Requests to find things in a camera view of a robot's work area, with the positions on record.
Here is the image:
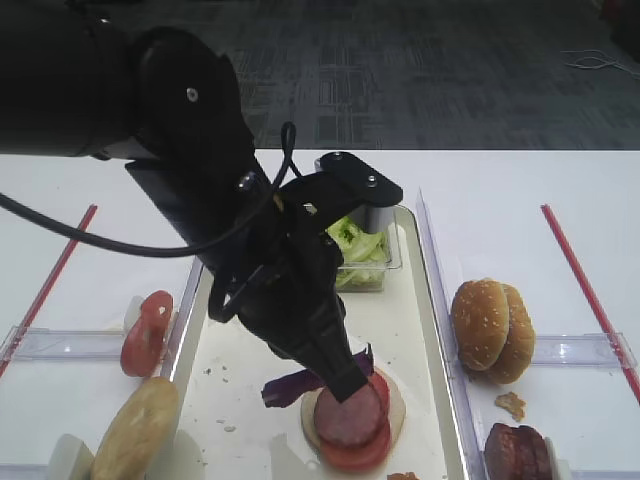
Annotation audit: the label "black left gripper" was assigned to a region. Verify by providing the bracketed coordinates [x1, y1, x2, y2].
[208, 171, 367, 403]

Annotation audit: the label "purple cabbage leaf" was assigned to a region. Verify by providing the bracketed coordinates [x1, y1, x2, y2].
[261, 343, 374, 408]

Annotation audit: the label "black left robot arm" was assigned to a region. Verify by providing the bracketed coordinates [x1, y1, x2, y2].
[1, 1, 366, 401]

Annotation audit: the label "upper tomato slice on tray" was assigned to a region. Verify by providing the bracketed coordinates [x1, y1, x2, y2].
[368, 370, 390, 414]

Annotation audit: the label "tomato slice on tray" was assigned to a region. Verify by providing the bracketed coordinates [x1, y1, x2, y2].
[368, 370, 390, 414]
[320, 422, 392, 473]

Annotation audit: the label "round meat patty on tray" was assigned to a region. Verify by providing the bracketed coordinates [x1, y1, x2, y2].
[313, 383, 386, 448]

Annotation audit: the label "white bread slice on tray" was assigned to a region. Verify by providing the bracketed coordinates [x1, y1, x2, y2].
[300, 367, 406, 449]

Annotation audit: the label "lower tomato slice on tray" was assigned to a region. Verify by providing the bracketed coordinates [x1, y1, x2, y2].
[320, 422, 392, 473]

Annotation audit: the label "green lettuce pile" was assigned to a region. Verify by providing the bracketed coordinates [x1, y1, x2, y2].
[327, 217, 390, 292]

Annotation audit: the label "tomato slice in left rack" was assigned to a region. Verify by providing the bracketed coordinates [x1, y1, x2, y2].
[135, 290, 173, 344]

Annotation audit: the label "meat patties in right rack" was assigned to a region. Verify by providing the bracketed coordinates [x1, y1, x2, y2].
[484, 423, 553, 480]

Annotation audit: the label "clear plastic salad container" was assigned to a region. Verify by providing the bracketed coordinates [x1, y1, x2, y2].
[327, 207, 402, 292]

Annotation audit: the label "white metal tray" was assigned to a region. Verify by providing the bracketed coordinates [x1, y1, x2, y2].
[168, 207, 466, 479]

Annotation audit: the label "front sesame bun top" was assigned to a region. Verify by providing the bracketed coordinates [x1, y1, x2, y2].
[451, 278, 509, 371]

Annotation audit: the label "sesame bun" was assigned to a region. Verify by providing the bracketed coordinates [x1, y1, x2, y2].
[451, 278, 509, 371]
[486, 284, 536, 385]

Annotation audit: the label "rear sesame bun top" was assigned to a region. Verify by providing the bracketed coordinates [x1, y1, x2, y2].
[486, 284, 536, 385]

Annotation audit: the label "brown crumb right of tray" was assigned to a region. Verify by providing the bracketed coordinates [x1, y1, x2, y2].
[494, 392, 526, 422]

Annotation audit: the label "white pusher block left upper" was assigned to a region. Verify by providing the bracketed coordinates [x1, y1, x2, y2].
[123, 296, 144, 333]

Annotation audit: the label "white pusher block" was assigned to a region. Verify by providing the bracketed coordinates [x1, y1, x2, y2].
[45, 434, 94, 480]
[123, 296, 144, 333]

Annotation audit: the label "bun bottom half left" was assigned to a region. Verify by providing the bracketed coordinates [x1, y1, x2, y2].
[90, 377, 179, 479]

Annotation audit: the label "right upper clear divider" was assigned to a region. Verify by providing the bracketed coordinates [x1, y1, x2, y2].
[531, 332, 638, 370]

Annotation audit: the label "clear divider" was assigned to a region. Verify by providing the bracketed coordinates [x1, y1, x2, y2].
[1, 326, 126, 362]
[531, 332, 638, 370]

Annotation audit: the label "white pusher block left lower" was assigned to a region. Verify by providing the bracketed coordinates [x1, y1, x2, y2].
[45, 434, 94, 480]

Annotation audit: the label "left upper clear divider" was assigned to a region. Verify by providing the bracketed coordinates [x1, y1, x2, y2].
[1, 326, 126, 362]

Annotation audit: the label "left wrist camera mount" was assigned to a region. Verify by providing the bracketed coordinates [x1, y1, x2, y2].
[314, 151, 403, 234]

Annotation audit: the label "right red strip rail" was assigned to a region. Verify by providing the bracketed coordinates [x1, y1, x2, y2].
[540, 204, 639, 401]

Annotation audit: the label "red strip rail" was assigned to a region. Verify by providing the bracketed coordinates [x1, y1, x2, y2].
[540, 204, 639, 401]
[0, 203, 99, 377]

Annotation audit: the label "left red strip rail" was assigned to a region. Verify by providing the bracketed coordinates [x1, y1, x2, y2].
[0, 203, 99, 377]

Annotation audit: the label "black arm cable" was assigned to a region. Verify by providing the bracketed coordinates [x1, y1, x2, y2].
[0, 121, 304, 259]

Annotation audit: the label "white cable on floor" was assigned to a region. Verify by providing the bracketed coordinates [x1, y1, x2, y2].
[558, 48, 640, 81]

